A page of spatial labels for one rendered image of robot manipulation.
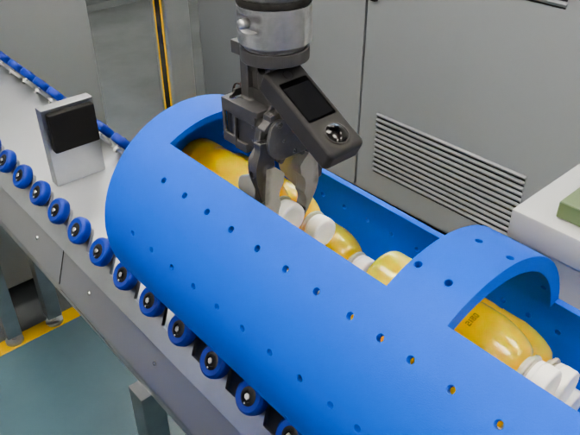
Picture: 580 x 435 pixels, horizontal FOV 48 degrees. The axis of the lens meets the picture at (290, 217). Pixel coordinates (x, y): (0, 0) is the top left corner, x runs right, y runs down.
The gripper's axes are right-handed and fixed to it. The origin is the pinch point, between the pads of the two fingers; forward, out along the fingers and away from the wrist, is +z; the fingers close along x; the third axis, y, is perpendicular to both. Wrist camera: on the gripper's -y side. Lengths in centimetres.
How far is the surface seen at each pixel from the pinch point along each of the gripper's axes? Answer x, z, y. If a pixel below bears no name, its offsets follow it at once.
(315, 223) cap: -4.3, 3.0, 0.2
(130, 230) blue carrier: 13.7, 2.4, 13.2
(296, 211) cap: -0.7, -0.7, -0.4
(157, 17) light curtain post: -30, 0, 78
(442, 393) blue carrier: 10.3, -3.2, -29.5
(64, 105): 0, 6, 61
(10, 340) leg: 8, 112, 133
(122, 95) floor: -119, 110, 285
